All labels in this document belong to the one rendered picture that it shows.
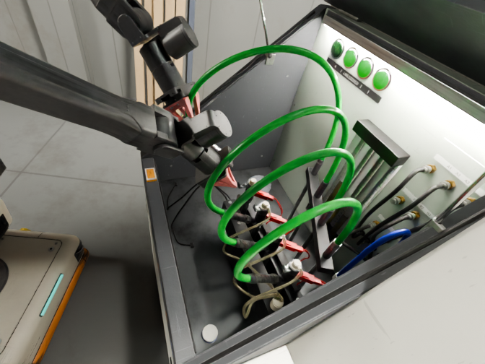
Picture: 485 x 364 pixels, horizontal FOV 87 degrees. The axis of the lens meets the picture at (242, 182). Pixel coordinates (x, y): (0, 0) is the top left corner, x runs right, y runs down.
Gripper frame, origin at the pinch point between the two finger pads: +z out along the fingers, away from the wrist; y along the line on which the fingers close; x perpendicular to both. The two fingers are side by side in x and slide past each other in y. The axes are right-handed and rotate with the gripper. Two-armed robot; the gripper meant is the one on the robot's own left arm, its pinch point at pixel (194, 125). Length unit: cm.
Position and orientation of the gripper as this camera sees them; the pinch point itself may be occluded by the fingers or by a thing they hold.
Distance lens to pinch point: 66.1
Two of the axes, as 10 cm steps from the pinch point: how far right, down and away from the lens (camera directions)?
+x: -8.4, 2.8, 4.7
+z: 4.5, 8.4, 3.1
